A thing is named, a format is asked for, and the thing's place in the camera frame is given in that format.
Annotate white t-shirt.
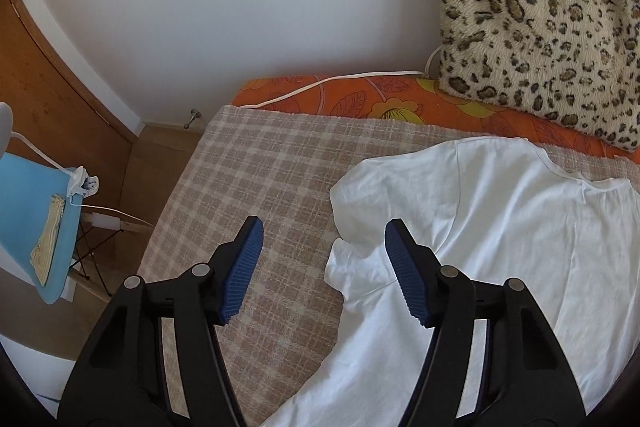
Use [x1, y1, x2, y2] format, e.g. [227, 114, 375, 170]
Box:
[269, 136, 639, 426]

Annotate yellow cloth on chair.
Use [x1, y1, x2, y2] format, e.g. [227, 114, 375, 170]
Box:
[29, 194, 65, 286]

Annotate white clip desk lamp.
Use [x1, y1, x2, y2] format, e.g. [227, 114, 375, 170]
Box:
[0, 102, 100, 198]

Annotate blue plastic chair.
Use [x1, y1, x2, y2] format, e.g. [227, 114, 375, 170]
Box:
[1, 153, 92, 305]

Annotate metal door stopper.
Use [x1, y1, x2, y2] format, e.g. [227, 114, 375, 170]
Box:
[183, 108, 202, 130]

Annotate wooden door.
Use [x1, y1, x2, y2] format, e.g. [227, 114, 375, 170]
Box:
[0, 0, 137, 207]

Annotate orange floral bed sheet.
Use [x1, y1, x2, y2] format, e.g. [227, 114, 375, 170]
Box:
[232, 76, 639, 162]

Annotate leopard print cushion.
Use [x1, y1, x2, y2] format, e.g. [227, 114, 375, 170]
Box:
[438, 0, 639, 152]

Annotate white cable on bed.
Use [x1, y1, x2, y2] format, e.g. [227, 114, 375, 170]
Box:
[247, 44, 444, 111]

